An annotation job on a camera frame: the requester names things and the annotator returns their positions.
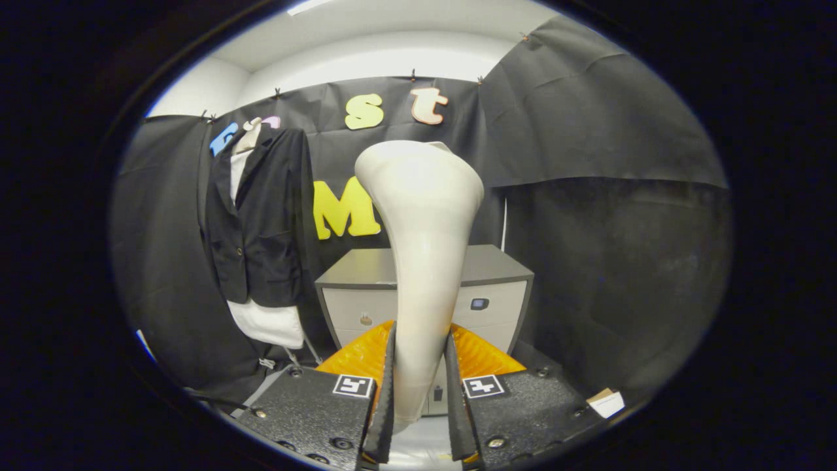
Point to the white clothes hanger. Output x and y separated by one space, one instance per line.
252 131

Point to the white paper tag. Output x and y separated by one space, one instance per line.
608 404

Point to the grey cabinet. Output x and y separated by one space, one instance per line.
497 265

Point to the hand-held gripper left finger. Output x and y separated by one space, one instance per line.
384 425

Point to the black backdrop cloth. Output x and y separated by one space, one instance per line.
588 118

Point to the white shirt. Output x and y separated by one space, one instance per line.
268 324

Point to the white garment steamer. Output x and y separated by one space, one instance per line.
422 229

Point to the black blazer jacket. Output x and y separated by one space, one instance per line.
268 229

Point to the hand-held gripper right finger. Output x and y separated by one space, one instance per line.
458 425

